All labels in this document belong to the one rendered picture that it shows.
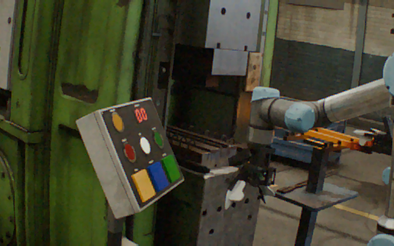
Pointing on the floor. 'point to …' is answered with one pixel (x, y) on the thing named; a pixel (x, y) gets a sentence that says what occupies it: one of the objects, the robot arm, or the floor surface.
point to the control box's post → (114, 226)
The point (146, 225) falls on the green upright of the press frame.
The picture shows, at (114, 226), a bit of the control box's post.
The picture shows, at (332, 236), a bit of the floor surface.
